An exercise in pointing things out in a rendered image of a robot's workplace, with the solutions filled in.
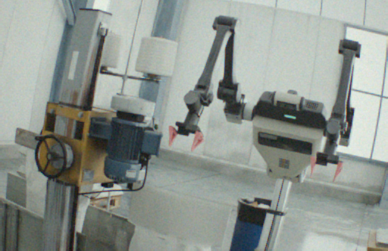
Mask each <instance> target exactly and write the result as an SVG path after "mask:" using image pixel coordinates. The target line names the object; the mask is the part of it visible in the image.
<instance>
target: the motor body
mask: <svg viewBox="0 0 388 251"><path fill-rule="evenodd" d="M111 127H112V132H111V130H110V134H111V138H110V134H109V138H110V139H109V138H108V145H107V150H106V153H107V154H108V155H107V156H105V160H104V162H105V166H104V174H105V176H106V177H107V178H108V179H110V180H114V181H117V182H121V183H131V184H132V183H135V182H136V181H137V180H138V178H139V174H140V173H139V170H140V168H141V163H140V162H139V154H140V150H139V149H140V144H141V140H142V133H144V130H145V127H147V123H146V122H143V121H130V120H127V119H125V118H119V117H112V121H111Z"/></svg>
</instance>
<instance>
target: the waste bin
mask: <svg viewBox="0 0 388 251"><path fill-rule="evenodd" d="M237 202H238V206H237V217H236V220H235V225H234V229H233V236H232V240H231V244H230V251H253V250H254V249H255V248H256V247H258V243H259V240H260V239H261V233H262V230H263V226H264V220H265V218H266V216H267V212H266V210H267V208H264V207H262V208H261V207H257V206H254V205H249V204H252V203H254V202H257V203H258V205H259V204H263V205H265V206H269V207H271V203H272V200H271V199H263V198H260V197H254V196H251V197H247V196H244V197H240V198H238V199H237Z"/></svg>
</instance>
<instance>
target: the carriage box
mask: <svg viewBox="0 0 388 251"><path fill-rule="evenodd" d="M58 104H59V102H47V106H46V110H45V117H44V122H43V130H42V136H44V135H46V134H52V135H55V136H59V138H60V139H61V140H62V141H63V143H65V144H67V145H69V146H70V148H71V151H72V152H73V161H72V163H71V165H70V167H69V168H65V170H64V173H63V174H62V175H61V176H60V177H57V178H59V179H62V180H65V181H66V182H68V183H70V184H74V185H76V187H80V186H82V185H85V186H86V185H90V184H100V183H104V182H113V181H114V180H110V179H108V178H107V177H106V176H105V174H104V166H105V162H104V160H105V156H107V155H108V154H107V153H106V150H107V145H108V139H104V138H88V135H89V126H90V121H91V117H103V118H106V122H107V123H111V121H112V117H117V116H116V111H112V110H108V109H102V108H96V107H93V109H92V111H87V112H85V111H80V110H76V109H73V108H68V107H65V106H62V105H61V106H59V105H58ZM57 115H58V116H63V117H66V118H71V119H74V120H78V121H82V122H85V124H84V128H83V139H82V140H74V139H71V138H69V137H65V136H62V135H58V134H56V133H54V131H55V120H56V116H57ZM46 142H47V145H48V147H49V149H50V148H51V145H53V144H56V143H59V142H58V141H56V140H54V139H52V138H48V139H46ZM47 152H48V150H47V148H46V147H45V142H44V141H42V144H41V146H40V154H39V164H40V166H41V167H42V169H45V165H46V164H47V161H48V160H47V159H46V154H47ZM60 170H61V169H57V168H54V167H53V166H52V165H50V163H49V165H48V167H47V169H46V173H48V174H57V173H58V172H59V171H60ZM94 170H95V173H94V177H93V180H92V181H90V180H88V181H84V182H83V175H84V171H94ZM114 182H115V181H114Z"/></svg>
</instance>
